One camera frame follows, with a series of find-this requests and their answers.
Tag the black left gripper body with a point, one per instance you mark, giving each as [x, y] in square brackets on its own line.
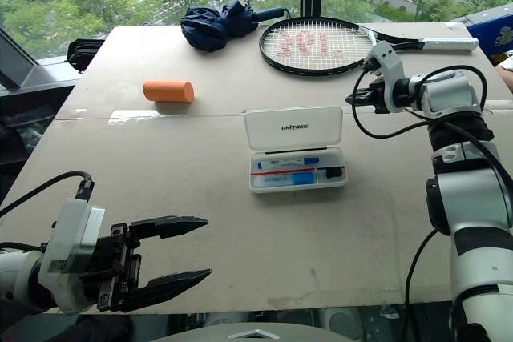
[116, 262]

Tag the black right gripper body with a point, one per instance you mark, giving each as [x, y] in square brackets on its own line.
[378, 95]

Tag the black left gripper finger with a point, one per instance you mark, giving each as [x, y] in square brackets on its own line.
[172, 284]
[176, 226]

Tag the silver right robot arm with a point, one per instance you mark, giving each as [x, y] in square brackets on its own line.
[469, 194]

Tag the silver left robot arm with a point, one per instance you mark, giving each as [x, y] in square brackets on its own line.
[16, 274]

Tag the white plastic pencil case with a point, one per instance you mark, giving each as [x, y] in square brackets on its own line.
[294, 129]

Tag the blue capped white marker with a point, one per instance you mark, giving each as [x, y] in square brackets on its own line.
[288, 163]

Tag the red marker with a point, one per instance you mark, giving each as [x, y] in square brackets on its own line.
[280, 173]

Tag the small black red item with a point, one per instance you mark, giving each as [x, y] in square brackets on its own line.
[334, 173]

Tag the black white tennis racket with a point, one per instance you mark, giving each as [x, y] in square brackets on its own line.
[276, 59]

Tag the grey robot torso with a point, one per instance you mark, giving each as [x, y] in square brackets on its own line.
[252, 332]

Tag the blue eraser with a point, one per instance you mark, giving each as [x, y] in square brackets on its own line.
[304, 179]

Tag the blue printed box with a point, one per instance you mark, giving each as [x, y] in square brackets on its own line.
[491, 33]

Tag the orange foam cylinder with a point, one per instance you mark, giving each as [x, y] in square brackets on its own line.
[168, 91]

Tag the navy folded umbrella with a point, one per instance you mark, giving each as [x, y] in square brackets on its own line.
[212, 25]

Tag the black folded object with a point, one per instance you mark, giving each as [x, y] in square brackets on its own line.
[82, 51]

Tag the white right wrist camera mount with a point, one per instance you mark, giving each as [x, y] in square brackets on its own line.
[386, 61]

